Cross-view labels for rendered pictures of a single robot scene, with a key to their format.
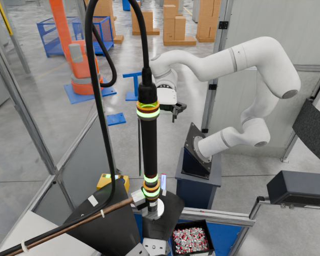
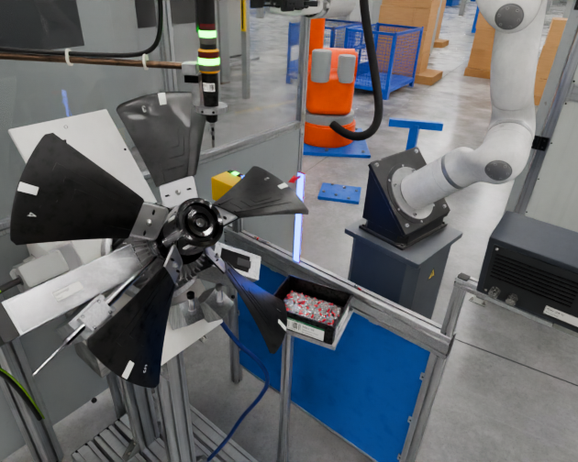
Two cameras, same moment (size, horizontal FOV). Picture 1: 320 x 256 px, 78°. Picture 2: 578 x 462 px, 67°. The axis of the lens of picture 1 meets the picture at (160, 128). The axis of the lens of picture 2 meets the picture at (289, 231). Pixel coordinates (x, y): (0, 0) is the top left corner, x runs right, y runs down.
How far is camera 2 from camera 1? 80 cm
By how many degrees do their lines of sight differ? 26
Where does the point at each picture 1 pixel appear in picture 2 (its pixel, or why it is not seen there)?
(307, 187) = (539, 244)
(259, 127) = (505, 135)
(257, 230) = not seen: outside the picture
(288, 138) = not seen: outside the picture
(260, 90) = (497, 38)
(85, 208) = (150, 101)
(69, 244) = (129, 173)
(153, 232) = (228, 204)
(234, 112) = not seen: outside the picture
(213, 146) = (423, 177)
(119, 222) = (179, 137)
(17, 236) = (82, 121)
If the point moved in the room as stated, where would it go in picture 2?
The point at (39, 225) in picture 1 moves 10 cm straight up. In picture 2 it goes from (108, 131) to (102, 94)
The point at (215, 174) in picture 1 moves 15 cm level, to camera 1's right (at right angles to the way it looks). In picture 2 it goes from (421, 249) to (467, 264)
